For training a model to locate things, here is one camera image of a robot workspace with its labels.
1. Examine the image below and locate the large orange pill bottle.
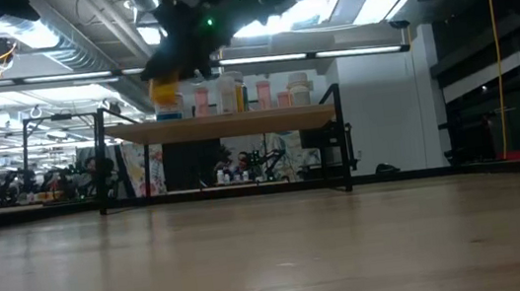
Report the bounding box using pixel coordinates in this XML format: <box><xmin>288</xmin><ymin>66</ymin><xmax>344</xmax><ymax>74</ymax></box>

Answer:
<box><xmin>146</xmin><ymin>72</ymin><xmax>184</xmax><ymax>109</ymax></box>

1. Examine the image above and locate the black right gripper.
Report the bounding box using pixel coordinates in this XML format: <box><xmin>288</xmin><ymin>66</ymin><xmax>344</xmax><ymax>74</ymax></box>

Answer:
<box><xmin>131</xmin><ymin>0</ymin><xmax>252</xmax><ymax>87</ymax></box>

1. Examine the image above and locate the black metal rack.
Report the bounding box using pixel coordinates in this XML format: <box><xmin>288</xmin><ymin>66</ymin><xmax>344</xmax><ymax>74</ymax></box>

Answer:
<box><xmin>15</xmin><ymin>108</ymin><xmax>106</xmax><ymax>190</ymax></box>

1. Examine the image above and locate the pink pill bottle white cap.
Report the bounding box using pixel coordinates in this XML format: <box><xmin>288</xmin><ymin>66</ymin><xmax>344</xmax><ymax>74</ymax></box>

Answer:
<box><xmin>191</xmin><ymin>85</ymin><xmax>213</xmax><ymax>118</ymax></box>
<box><xmin>255</xmin><ymin>79</ymin><xmax>274</xmax><ymax>110</ymax></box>
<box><xmin>275</xmin><ymin>90</ymin><xmax>293</xmax><ymax>109</ymax></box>

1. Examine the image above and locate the wooden shelf with black legs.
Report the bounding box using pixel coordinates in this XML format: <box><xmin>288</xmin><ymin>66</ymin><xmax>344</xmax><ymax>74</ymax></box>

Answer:
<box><xmin>86</xmin><ymin>77</ymin><xmax>361</xmax><ymax>224</ymax></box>

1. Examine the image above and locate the small white bottle red label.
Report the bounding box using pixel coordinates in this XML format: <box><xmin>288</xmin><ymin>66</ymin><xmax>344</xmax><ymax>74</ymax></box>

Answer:
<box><xmin>284</xmin><ymin>70</ymin><xmax>317</xmax><ymax>109</ymax></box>

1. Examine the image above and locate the clear bottle with white cap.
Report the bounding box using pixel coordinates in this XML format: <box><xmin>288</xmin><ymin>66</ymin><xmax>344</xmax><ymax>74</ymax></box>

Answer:
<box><xmin>215</xmin><ymin>73</ymin><xmax>239</xmax><ymax>115</ymax></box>

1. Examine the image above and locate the black aluminium table frame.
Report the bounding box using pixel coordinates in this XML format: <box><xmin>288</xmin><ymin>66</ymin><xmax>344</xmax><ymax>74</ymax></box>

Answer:
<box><xmin>0</xmin><ymin>142</ymin><xmax>520</xmax><ymax>243</ymax></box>

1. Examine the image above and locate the black rounded object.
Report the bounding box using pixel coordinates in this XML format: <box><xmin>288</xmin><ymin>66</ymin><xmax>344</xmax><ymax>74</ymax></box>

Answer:
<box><xmin>374</xmin><ymin>160</ymin><xmax>402</xmax><ymax>176</ymax></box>

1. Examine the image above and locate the long ceiling light bar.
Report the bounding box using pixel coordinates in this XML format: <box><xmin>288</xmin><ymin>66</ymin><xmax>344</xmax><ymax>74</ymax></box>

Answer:
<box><xmin>0</xmin><ymin>26</ymin><xmax>411</xmax><ymax>103</ymax></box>

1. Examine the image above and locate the large green-label bottle white cap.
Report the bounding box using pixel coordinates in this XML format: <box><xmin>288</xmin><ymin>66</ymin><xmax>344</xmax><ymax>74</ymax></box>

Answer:
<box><xmin>225</xmin><ymin>69</ymin><xmax>251</xmax><ymax>114</ymax></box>

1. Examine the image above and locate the person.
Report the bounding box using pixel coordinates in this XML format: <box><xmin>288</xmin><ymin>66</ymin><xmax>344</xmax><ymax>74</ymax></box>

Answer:
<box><xmin>235</xmin><ymin>150</ymin><xmax>255</xmax><ymax>174</ymax></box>
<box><xmin>80</xmin><ymin>154</ymin><xmax>105</xmax><ymax>188</ymax></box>

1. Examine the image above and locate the hanging yellow cable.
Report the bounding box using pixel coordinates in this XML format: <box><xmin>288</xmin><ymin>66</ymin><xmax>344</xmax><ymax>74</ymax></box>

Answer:
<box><xmin>483</xmin><ymin>0</ymin><xmax>514</xmax><ymax>160</ymax></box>

